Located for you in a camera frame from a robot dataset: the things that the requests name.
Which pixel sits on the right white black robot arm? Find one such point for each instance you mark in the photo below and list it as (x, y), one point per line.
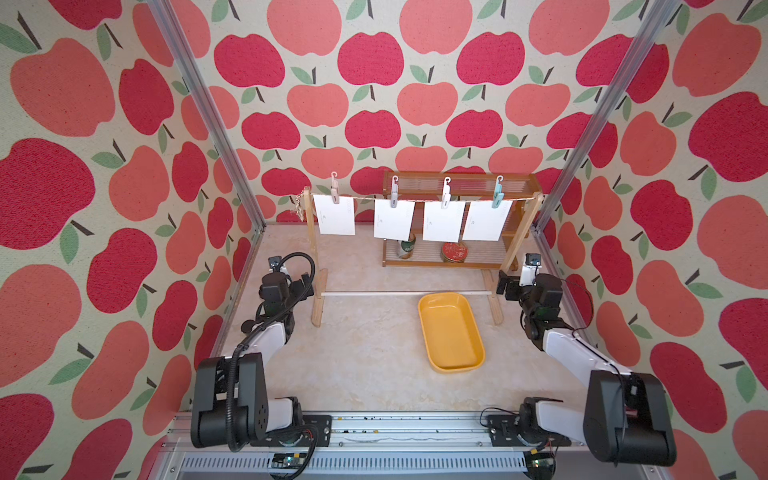
(624, 420)

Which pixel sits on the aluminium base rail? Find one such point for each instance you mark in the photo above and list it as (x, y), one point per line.
(387, 445)

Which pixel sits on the teal clothespin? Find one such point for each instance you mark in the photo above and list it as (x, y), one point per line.
(498, 194)

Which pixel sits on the right aluminium corner post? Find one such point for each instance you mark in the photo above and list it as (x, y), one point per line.
(656, 19)

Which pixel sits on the green beverage can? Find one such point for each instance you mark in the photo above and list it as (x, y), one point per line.
(405, 248)

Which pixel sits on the wooden shelf with ribbed panels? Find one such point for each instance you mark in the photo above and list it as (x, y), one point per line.
(467, 187)

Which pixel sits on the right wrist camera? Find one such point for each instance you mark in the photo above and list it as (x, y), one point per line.
(530, 267)

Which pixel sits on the grey clothespin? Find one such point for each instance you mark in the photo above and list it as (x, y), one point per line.
(394, 191)

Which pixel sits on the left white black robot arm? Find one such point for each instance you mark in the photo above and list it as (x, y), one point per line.
(231, 405)

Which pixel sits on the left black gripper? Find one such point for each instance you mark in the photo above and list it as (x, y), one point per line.
(300, 292)

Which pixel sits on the aluminium corner post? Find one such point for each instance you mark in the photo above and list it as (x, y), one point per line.
(173, 33)
(656, 19)

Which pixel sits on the red round tin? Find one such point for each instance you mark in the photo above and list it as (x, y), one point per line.
(454, 253)

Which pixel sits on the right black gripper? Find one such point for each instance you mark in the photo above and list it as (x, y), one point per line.
(514, 286)

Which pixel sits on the wooden hanging rack frame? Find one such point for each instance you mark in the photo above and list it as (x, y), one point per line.
(523, 210)

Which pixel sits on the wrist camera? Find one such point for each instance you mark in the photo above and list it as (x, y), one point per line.
(276, 265)
(530, 267)

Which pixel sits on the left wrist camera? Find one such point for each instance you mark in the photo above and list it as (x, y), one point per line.
(276, 265)

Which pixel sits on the yellow plastic tray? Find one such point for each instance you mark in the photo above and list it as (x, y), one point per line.
(451, 335)

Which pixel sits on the white clothespin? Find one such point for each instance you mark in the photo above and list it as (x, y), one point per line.
(446, 195)

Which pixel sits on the pink clothespin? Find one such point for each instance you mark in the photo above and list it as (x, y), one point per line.
(334, 189)

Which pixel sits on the white postcard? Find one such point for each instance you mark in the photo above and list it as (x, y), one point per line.
(442, 222)
(393, 222)
(486, 220)
(335, 218)

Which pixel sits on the left aluminium corner post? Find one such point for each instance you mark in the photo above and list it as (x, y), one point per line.
(173, 33)

